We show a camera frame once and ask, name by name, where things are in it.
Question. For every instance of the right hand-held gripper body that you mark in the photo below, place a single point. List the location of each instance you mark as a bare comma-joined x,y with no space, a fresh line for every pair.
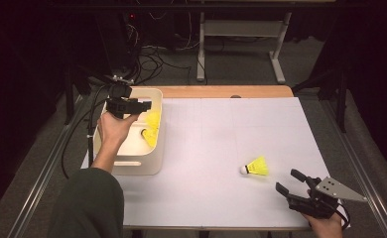
315,202

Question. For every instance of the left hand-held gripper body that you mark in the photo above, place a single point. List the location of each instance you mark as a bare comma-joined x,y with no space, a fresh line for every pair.
120,104

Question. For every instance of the yellow shuttlecock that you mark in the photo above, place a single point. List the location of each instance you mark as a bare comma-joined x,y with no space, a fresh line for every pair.
257,167
153,119
151,137

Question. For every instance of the white plastic bin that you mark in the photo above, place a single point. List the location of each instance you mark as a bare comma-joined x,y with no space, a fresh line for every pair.
142,165

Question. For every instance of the person's left hand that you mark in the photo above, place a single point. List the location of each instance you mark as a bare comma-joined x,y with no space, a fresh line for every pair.
113,130

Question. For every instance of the person's right hand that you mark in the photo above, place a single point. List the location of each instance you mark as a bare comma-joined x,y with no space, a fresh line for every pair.
325,228

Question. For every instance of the black metal stand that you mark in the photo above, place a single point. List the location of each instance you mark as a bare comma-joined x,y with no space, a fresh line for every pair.
69,95
341,99

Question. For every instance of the white paper sheet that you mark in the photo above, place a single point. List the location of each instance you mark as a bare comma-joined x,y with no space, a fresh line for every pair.
208,198

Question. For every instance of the dark equipment with red light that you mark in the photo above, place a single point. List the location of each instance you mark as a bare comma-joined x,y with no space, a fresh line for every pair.
138,26

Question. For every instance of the wooden table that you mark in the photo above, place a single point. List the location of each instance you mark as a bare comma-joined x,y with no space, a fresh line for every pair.
231,91

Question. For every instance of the aluminium rail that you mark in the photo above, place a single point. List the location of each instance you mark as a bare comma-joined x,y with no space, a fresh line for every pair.
39,185
357,165

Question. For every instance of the white metal desk frame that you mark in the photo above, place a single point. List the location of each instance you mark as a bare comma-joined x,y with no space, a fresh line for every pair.
244,28

